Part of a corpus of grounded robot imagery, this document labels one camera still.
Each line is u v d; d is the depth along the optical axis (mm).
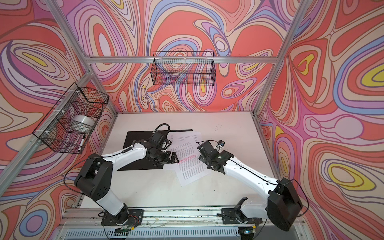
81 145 719
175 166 914
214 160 583
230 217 730
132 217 732
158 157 750
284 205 400
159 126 765
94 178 456
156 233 702
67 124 755
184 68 960
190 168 907
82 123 704
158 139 733
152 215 753
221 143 734
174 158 818
